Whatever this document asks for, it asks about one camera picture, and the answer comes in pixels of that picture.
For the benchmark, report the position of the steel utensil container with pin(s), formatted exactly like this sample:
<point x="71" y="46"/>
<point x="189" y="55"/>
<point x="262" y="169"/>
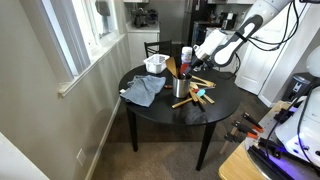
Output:
<point x="181" y="87"/>

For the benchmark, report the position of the short wooden stick utensil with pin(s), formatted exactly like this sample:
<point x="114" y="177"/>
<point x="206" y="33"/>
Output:
<point x="181" y="103"/>

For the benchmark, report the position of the dark refrigerator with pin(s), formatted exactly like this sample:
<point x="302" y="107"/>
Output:
<point x="196" y="13"/>

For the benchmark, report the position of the black clamp orange tip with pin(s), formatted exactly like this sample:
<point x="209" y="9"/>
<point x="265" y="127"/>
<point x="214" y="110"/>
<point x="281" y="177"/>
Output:
<point x="252" y="120"/>
<point x="245" y="129"/>

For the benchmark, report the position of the slotted wooden spatula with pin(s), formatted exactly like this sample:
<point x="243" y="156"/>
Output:
<point x="204" y="80"/>

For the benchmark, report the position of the white plastic basket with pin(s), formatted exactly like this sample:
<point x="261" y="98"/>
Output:
<point x="156" y="63"/>

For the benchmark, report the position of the wooden fork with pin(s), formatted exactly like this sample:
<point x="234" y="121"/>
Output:
<point x="194" y="96"/>

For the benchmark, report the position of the blue cloth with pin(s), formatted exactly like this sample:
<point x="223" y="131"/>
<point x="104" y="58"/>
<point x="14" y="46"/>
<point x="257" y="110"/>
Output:
<point x="143" y="90"/>

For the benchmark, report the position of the black coffee machine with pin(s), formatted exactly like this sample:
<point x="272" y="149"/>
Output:
<point x="140" y="18"/>

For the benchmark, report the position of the white wipes canister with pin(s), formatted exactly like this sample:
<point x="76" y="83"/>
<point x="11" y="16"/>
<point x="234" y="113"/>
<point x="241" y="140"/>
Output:
<point x="186" y="55"/>

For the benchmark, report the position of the white counter cabinet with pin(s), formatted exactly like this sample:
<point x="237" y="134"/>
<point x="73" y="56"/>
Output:
<point x="143" y="43"/>

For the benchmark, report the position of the white window frame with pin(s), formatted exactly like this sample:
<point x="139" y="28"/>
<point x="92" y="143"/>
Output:
<point x="83" y="80"/>

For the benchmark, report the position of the white door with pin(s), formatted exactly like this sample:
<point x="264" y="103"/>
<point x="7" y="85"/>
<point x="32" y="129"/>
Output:
<point x="266" y="70"/>

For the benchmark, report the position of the wooden spoon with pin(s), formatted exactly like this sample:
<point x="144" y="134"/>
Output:
<point x="208" y="99"/>

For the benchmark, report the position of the black dining chair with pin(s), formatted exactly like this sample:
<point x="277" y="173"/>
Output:
<point x="158" y="43"/>

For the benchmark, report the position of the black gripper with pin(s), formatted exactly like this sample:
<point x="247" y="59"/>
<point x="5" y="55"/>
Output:
<point x="196" y="61"/>

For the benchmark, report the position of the long wooden stick utensil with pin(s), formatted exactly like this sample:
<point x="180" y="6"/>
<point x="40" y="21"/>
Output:
<point x="201" y="100"/>

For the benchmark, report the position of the wooden base board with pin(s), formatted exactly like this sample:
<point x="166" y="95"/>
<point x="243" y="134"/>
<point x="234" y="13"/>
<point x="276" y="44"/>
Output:
<point x="236" y="166"/>

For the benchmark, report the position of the round black table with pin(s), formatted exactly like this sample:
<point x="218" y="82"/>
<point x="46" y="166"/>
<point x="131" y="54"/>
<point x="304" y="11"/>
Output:
<point x="166" y="111"/>

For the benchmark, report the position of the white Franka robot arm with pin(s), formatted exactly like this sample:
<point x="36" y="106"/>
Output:
<point x="300" y="133"/>

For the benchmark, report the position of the black countertop appliance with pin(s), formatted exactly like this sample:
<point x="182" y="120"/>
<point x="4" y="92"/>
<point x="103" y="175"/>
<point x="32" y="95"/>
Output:
<point x="228" y="20"/>

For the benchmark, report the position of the black clamp long bar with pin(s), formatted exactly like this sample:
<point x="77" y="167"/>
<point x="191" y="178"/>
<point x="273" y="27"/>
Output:
<point x="230" y="141"/>

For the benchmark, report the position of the small brown object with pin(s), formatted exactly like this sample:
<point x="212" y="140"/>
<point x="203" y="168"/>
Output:
<point x="168" y="87"/>

